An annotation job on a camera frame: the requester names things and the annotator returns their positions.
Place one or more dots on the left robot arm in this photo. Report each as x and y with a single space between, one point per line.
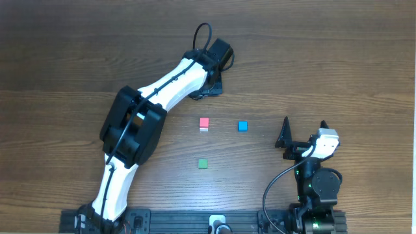
182 81

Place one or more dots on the green cube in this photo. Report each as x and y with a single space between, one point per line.
202 163

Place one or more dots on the blue cube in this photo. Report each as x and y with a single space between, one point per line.
242 125

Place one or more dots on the pink cube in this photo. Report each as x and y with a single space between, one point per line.
204 122

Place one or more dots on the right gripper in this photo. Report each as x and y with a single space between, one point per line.
294 151

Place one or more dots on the white cube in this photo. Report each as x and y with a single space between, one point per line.
203 129

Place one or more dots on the mounting rail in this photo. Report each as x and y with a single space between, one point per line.
188 222

